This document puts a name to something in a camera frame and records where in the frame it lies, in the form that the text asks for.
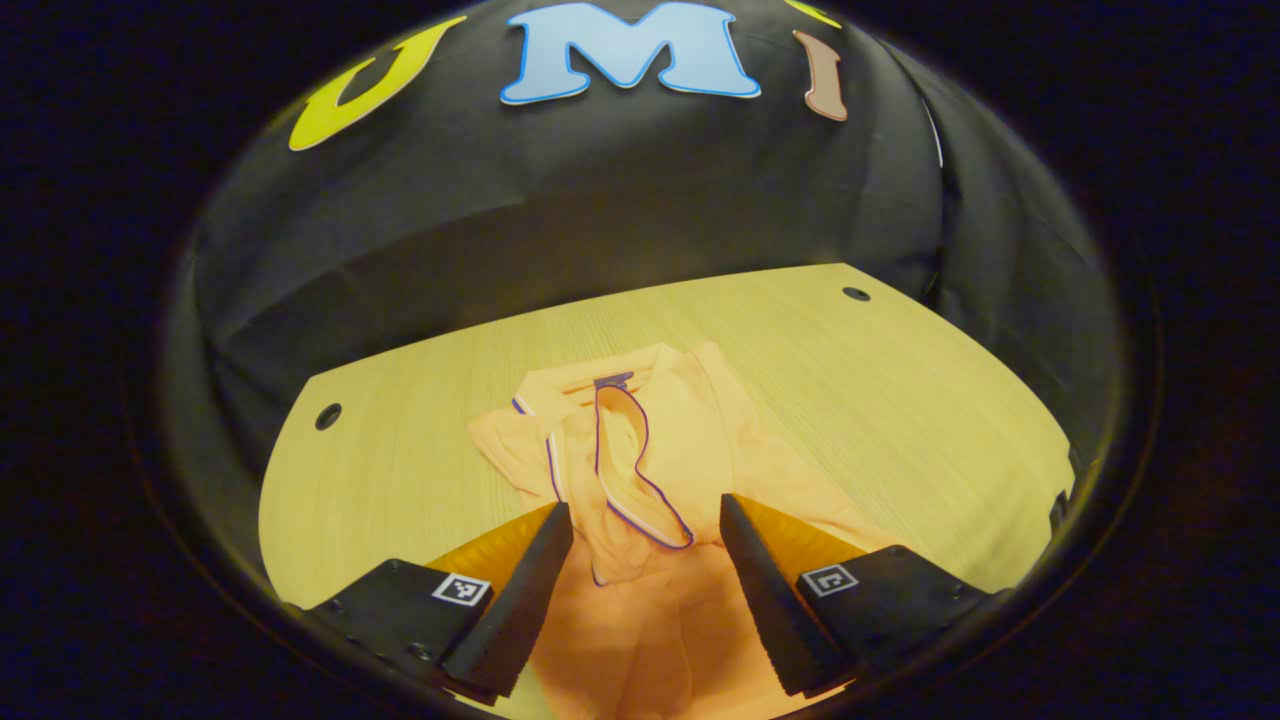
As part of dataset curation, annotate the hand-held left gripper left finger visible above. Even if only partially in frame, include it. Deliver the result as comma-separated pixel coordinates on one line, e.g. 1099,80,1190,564
283,500,576,701

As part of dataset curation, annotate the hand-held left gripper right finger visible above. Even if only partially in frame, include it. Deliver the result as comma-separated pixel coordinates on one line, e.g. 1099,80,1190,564
720,492,996,699

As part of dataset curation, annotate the orange T-shirt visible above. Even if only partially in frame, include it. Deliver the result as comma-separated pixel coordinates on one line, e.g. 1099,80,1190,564
468,340,901,720

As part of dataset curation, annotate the black backdrop cloth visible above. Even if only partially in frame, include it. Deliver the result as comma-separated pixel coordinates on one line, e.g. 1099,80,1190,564
165,0,1116,481

